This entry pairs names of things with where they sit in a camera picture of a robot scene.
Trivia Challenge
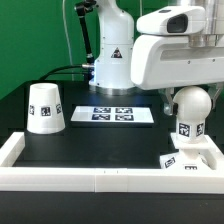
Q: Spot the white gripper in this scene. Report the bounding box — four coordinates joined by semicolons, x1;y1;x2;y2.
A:
131;5;224;116

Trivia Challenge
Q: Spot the white lamp bulb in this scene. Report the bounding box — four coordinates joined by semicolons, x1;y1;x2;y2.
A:
173;86;212;144

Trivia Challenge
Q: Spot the white lamp base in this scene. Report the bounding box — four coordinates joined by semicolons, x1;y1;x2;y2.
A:
160;133;213;171

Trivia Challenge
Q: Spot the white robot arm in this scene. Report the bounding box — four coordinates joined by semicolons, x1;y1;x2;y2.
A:
90;0;224;115

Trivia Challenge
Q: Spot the white marker plate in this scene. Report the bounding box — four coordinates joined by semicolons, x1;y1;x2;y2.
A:
71;106;154;124

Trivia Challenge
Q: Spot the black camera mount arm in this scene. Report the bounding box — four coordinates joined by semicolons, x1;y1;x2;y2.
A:
74;0;96;64

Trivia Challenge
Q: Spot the black cable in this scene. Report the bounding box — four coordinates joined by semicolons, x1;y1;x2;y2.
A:
38;64;98;82

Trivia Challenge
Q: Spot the grey cable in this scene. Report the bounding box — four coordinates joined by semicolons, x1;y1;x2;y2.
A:
61;0;76;82

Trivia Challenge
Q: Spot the white U-shaped fence frame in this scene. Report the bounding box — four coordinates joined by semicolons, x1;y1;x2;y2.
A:
0;132;224;194

